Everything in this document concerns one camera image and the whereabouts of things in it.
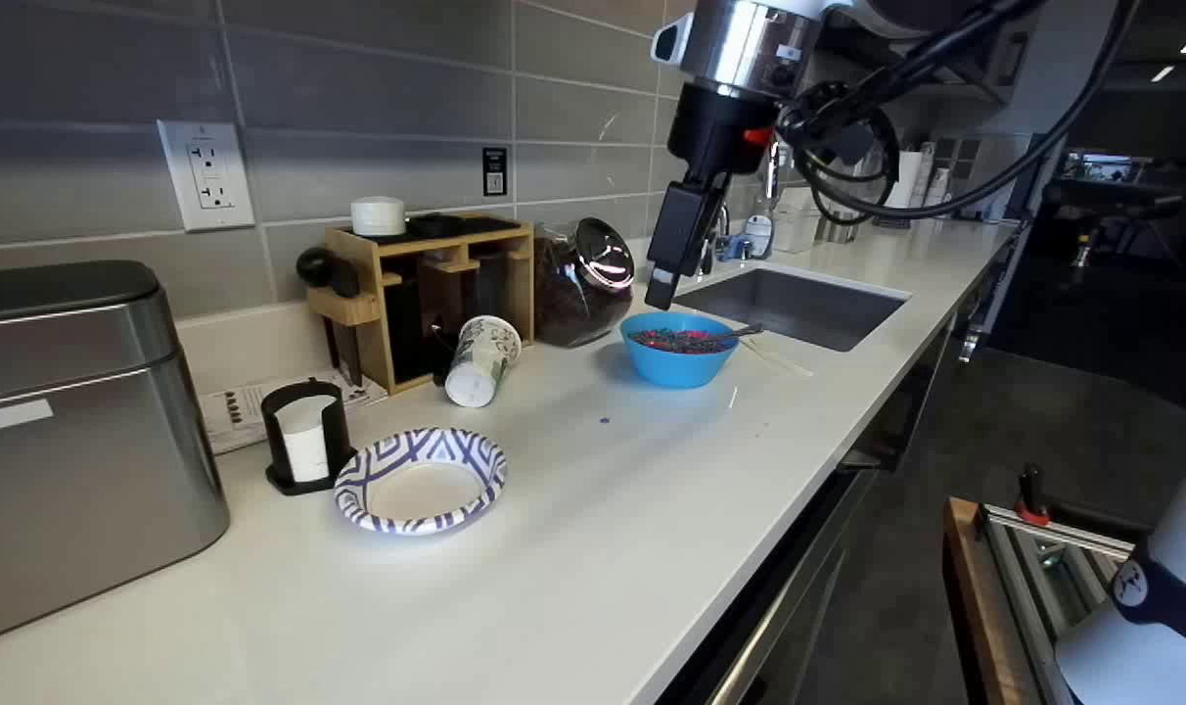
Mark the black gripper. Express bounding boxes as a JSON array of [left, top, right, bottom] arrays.
[[647, 82, 779, 311]]

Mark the white paper cup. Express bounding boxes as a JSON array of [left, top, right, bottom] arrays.
[[444, 312, 521, 408]]

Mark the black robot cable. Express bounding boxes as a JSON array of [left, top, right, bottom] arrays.
[[775, 0, 1142, 227]]

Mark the small black wall switch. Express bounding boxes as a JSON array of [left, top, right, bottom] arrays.
[[480, 145, 508, 194]]

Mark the robot arm silver white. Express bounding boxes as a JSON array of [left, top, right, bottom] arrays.
[[647, 0, 1023, 311]]

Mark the stainless steel bread box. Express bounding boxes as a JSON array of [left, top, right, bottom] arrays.
[[0, 258, 231, 633]]

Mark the blue patterned paper plate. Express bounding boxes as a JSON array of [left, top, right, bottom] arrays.
[[333, 428, 508, 536]]

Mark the kitchen sink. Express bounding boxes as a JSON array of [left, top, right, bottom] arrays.
[[681, 270, 906, 352]]

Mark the wooden coffee pod organizer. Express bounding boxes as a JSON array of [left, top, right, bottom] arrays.
[[299, 215, 537, 391]]

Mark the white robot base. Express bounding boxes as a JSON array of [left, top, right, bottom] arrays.
[[1058, 482, 1186, 705]]

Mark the white wall outlet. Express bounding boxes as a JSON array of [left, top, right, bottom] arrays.
[[156, 121, 253, 231]]

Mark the dark glass jar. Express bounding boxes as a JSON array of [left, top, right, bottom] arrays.
[[537, 215, 634, 347]]

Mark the blue bowl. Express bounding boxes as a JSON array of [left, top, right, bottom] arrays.
[[623, 311, 740, 388]]

